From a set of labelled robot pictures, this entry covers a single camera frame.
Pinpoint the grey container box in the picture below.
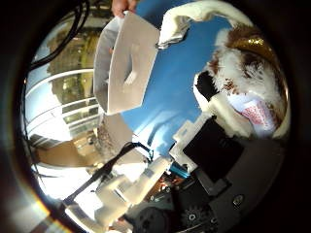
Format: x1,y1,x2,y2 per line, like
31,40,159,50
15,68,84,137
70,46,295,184
92,11,161,117

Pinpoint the shaggy brown white plush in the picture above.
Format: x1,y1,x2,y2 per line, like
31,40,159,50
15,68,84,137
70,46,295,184
207,23,291,139

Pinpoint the white window frame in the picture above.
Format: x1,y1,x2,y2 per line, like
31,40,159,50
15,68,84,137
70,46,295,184
25,67,101,137

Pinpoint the black strap cable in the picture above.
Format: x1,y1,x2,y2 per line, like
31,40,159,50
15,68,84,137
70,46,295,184
62,141,155,207

